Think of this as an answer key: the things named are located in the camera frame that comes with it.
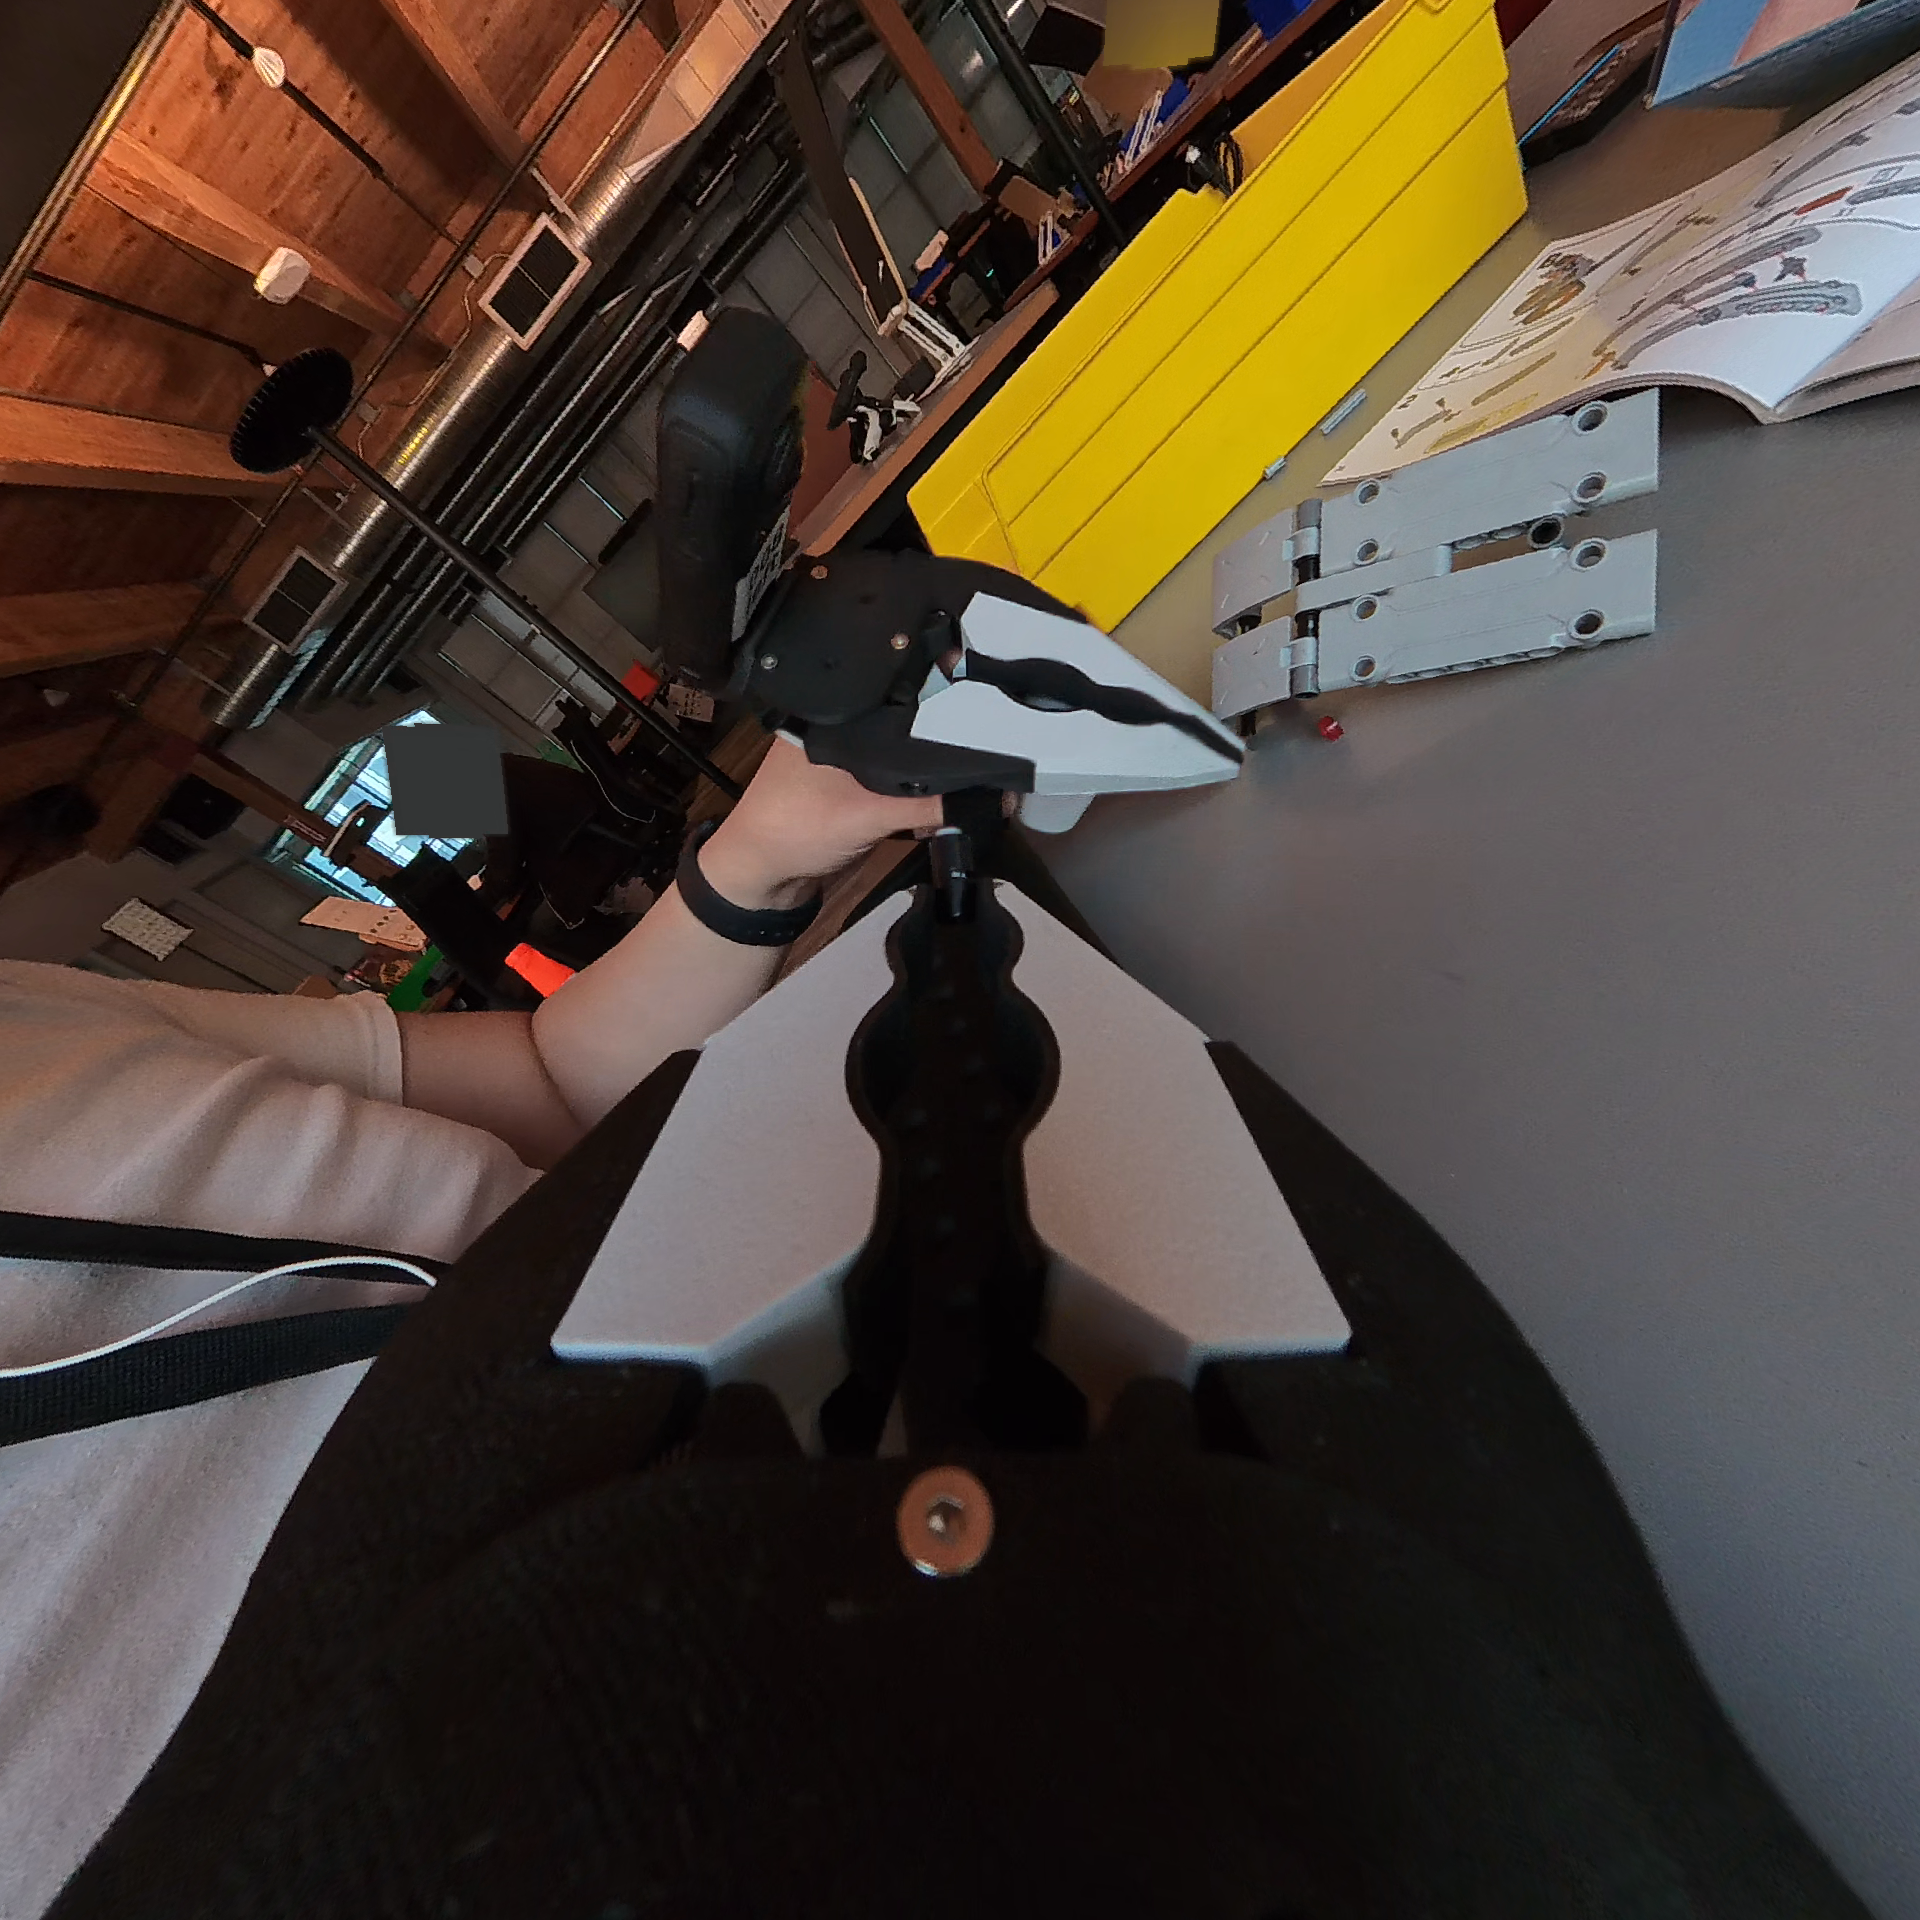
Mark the silver ventilation duct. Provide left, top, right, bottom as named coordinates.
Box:
left=192, top=83, right=759, bottom=730

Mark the black shoulder strap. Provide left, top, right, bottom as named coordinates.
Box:
left=0, top=1209, right=447, bottom=1281
left=0, top=1304, right=431, bottom=1451

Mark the person's left forearm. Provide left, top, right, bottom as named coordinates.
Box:
left=398, top=882, right=846, bottom=1129

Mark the person's left hand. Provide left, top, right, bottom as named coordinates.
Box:
left=702, top=736, right=1023, bottom=922

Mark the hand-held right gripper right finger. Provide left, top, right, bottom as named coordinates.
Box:
left=989, top=885, right=1352, bottom=1401

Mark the orange printed flat box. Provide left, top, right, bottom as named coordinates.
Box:
left=1519, top=36, right=1670, bottom=149

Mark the thin white cable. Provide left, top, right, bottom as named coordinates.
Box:
left=0, top=1254, right=440, bottom=1381

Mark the grey desk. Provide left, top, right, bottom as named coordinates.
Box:
left=809, top=0, right=1920, bottom=1920

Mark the black axle with gear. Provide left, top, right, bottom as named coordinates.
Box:
left=229, top=346, right=752, bottom=800

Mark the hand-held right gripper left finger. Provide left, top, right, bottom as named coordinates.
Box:
left=550, top=897, right=907, bottom=1430

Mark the white square ceiling vent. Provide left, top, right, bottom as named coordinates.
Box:
left=241, top=546, right=343, bottom=649
left=478, top=214, right=590, bottom=350

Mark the open instruction booklet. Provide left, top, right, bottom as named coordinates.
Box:
left=1319, top=53, right=1920, bottom=491

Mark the person's white shirt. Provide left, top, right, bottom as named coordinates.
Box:
left=0, top=960, right=550, bottom=1920

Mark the blue printed toy box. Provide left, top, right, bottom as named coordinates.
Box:
left=1646, top=0, right=1920, bottom=112

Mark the yellow plastic bin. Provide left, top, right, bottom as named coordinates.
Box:
left=905, top=0, right=1529, bottom=635

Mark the black wristband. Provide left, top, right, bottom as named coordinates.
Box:
left=673, top=820, right=825, bottom=952

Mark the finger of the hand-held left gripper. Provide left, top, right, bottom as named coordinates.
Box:
left=958, top=592, right=1248, bottom=753
left=905, top=665, right=1248, bottom=837

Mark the grey toy brick assembly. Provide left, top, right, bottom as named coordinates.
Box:
left=1206, top=388, right=1664, bottom=726

